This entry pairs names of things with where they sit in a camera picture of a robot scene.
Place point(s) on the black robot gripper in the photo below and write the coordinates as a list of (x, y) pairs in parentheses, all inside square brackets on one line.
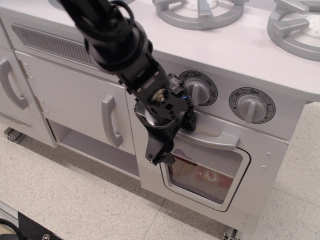
[(163, 106)]

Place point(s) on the silver oven door handle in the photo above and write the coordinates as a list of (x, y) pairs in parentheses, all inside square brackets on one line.
[(202, 136)]

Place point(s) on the white toy oven door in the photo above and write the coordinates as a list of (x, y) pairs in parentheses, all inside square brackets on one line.
[(253, 165)]

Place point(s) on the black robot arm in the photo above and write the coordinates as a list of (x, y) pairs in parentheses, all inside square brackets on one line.
[(118, 45)]

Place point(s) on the middle grey oven knob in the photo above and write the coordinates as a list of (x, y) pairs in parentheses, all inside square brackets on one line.
[(201, 88)]

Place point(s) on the grey oven knob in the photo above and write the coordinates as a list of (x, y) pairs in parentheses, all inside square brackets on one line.
[(252, 105), (201, 88)]

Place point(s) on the right grey oven knob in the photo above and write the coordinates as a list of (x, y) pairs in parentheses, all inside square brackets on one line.
[(252, 105)]

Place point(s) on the red orange toy can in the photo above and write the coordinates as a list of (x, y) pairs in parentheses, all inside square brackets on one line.
[(213, 178)]

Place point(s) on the white cabinet door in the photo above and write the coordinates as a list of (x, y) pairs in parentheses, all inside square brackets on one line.
[(73, 99)]

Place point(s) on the white toy kitchen unit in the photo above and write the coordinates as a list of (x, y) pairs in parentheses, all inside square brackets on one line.
[(239, 55)]

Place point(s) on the left silver stove burner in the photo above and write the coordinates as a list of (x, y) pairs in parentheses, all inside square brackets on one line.
[(199, 15)]

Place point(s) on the silver stove burner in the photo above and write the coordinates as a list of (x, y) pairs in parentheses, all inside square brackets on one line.
[(294, 25), (199, 15)]

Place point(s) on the silver vent grille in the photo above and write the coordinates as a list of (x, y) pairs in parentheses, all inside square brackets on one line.
[(41, 42)]

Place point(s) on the white left appliance door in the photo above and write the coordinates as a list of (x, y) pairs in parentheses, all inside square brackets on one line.
[(19, 109)]

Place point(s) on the right silver stove burner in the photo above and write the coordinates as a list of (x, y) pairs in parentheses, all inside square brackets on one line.
[(294, 25)]

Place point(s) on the silver toy sink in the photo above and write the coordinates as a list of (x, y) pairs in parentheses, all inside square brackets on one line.
[(57, 4)]

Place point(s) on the silver cabinet door handle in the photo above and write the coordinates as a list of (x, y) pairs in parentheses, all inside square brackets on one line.
[(107, 108)]

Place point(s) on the right aluminium frame rail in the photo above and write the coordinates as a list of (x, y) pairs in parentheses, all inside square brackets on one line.
[(232, 234)]

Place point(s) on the aluminium frame rail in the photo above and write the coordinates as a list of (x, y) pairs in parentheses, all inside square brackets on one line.
[(14, 135), (232, 234)]

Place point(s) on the left aluminium frame rail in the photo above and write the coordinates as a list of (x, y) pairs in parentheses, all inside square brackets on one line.
[(14, 135)]

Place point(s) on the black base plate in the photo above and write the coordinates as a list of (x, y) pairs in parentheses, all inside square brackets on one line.
[(25, 228)]

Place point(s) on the silver left appliance handle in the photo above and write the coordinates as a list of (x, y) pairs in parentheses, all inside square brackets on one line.
[(5, 70)]

